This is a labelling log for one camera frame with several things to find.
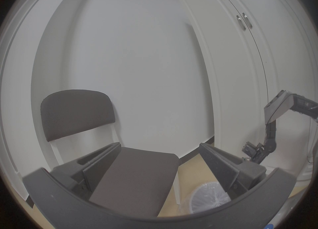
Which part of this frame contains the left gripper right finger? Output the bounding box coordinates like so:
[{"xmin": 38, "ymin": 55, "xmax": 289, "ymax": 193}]
[{"xmin": 199, "ymin": 143, "xmax": 267, "ymax": 200}]

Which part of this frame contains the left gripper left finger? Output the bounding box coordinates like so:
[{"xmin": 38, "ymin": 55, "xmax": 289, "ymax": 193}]
[{"xmin": 51, "ymin": 142, "xmax": 123, "ymax": 197}]

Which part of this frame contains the clear plastic bag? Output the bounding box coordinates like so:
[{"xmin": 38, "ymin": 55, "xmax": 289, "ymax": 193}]
[{"xmin": 177, "ymin": 182, "xmax": 232, "ymax": 215}]

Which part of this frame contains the white trash bin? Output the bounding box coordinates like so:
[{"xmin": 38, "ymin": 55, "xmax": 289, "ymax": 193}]
[{"xmin": 192, "ymin": 182, "xmax": 232, "ymax": 213}]

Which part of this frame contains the grey and white chair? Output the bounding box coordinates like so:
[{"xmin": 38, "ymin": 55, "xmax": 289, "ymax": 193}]
[{"xmin": 40, "ymin": 89, "xmax": 181, "ymax": 218}]

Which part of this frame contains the white wardrobe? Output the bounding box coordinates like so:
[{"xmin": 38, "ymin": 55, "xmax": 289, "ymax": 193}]
[{"xmin": 178, "ymin": 0, "xmax": 318, "ymax": 189}]

